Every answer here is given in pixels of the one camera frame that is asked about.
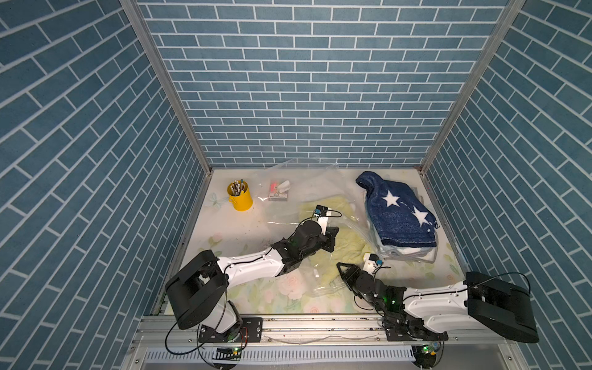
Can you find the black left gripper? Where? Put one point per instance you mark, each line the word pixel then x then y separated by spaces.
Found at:
pixel 328 237

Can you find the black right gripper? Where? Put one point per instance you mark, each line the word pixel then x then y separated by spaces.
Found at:
pixel 350 274

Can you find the light green fluffy blanket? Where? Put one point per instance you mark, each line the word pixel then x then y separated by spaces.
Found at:
pixel 320 270

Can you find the clear plastic vacuum bag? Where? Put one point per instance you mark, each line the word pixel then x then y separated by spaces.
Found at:
pixel 307 184

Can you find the navy blue star blanket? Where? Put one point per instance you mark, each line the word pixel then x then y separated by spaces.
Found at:
pixel 398 216

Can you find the cream fluffy navy-trimmed blanket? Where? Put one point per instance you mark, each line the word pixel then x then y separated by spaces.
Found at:
pixel 407 256

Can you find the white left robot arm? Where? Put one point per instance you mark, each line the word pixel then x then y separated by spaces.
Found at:
pixel 197 293

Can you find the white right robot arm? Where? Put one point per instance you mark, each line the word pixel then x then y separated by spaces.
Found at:
pixel 477 303

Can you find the white plastic bag clip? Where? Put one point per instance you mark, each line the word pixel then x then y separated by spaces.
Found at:
pixel 283 187

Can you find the highlighter marker pack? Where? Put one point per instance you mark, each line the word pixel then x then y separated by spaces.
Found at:
pixel 273 195

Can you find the yellow metal pen bucket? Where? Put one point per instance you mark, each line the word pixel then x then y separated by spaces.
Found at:
pixel 242 203

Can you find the pens in bucket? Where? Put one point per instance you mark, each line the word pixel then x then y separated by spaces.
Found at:
pixel 237 188

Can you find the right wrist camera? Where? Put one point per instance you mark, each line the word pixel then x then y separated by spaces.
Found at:
pixel 370 262

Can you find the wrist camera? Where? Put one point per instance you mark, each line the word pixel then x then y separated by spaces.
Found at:
pixel 321 215
pixel 370 262

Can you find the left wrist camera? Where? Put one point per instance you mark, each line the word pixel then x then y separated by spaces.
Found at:
pixel 321 215

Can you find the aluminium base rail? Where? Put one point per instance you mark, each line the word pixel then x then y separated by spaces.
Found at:
pixel 314 341

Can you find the left aluminium corner post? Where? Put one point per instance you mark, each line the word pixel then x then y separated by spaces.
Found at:
pixel 141 29

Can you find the aluminium corner post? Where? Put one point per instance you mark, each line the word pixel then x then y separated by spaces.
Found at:
pixel 141 29
pixel 502 27

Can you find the right aluminium corner post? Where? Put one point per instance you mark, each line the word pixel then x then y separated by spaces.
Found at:
pixel 502 27

